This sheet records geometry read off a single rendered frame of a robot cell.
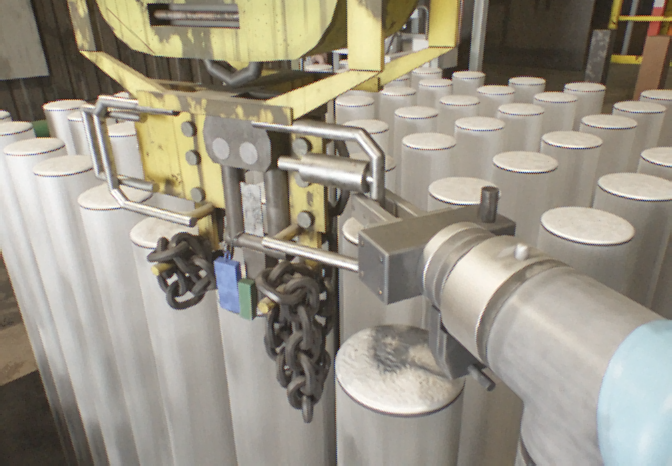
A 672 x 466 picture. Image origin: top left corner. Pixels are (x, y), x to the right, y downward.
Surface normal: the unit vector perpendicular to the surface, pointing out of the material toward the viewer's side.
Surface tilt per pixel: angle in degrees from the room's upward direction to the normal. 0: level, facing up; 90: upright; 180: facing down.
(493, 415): 90
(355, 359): 5
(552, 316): 35
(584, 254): 90
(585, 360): 51
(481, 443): 90
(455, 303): 77
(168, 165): 90
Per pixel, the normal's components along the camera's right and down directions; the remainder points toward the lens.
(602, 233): -0.01, -0.85
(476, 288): -0.73, -0.41
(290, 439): 0.37, 0.37
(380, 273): -0.91, 0.18
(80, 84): 0.70, 0.28
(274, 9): -0.50, 0.36
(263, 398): -0.09, 0.40
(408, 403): 0.00, -0.72
